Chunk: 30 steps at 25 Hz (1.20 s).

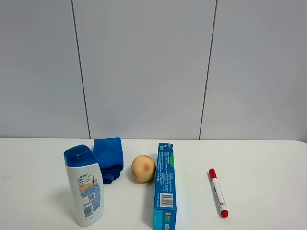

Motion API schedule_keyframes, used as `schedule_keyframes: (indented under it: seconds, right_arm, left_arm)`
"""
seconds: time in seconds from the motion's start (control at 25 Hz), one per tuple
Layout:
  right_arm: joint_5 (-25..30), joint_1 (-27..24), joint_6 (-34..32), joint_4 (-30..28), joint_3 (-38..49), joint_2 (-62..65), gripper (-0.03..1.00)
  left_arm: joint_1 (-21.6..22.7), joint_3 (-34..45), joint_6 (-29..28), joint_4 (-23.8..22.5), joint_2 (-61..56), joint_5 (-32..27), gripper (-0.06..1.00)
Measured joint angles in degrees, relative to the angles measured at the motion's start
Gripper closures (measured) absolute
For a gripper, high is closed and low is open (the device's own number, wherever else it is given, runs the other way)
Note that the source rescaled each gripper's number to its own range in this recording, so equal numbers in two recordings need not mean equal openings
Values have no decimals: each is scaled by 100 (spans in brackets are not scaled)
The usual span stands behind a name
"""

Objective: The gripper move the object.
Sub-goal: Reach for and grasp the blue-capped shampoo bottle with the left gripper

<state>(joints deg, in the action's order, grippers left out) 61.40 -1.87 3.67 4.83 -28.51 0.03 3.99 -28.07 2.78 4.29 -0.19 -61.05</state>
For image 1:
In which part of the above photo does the white shampoo bottle blue cap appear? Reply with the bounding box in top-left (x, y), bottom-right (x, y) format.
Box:
top-left (64, 145), bottom-right (104, 227)

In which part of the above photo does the yellow-red peach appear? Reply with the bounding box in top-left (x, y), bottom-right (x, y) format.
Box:
top-left (131, 155), bottom-right (156, 183)

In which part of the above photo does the folded blue microfiber cloth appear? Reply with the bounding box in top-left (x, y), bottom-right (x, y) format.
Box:
top-left (93, 137), bottom-right (124, 184)

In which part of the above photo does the blue toothpaste box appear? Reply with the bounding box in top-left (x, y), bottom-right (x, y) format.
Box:
top-left (153, 143), bottom-right (177, 230)

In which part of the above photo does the red whiteboard marker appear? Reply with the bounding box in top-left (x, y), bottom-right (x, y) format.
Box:
top-left (209, 168), bottom-right (229, 218)

